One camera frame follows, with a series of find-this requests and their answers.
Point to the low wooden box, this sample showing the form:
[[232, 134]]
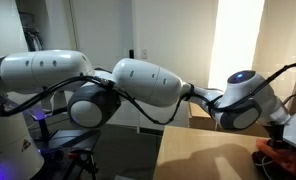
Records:
[[198, 116]]

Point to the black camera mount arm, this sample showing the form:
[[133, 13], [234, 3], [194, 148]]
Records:
[[44, 128]]

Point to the orange towel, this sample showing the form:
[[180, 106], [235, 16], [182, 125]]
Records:
[[288, 160]]

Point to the hanging dark clothes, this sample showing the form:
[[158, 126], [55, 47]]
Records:
[[33, 40]]

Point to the black folding workbench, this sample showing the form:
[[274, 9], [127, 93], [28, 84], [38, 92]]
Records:
[[71, 140]]

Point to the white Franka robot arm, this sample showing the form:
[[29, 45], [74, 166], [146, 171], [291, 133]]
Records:
[[148, 83]]

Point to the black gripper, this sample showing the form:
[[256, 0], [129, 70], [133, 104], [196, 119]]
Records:
[[276, 135]]

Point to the white wall light switch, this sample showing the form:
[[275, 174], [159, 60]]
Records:
[[144, 54]]

